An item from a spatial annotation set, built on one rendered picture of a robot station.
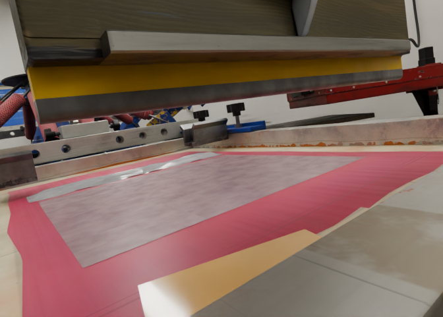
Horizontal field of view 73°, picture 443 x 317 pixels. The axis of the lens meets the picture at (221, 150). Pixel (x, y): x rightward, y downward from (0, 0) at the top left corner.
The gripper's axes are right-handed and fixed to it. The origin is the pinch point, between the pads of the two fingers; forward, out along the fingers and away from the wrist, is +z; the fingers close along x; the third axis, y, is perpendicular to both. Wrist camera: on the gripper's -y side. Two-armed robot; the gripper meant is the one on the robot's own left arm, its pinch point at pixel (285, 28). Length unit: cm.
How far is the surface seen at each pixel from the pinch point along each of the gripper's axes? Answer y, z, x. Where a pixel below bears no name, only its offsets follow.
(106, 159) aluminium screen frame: -1, 12, -61
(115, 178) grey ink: 5.0, 13.6, -36.1
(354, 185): -5.1, 13.9, 1.3
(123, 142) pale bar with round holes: -8, 9, -68
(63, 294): 18.2, 14.0, -1.7
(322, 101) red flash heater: -88, 6, -60
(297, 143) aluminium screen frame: -25.6, 13.2, -21.9
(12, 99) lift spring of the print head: 13, -11, -114
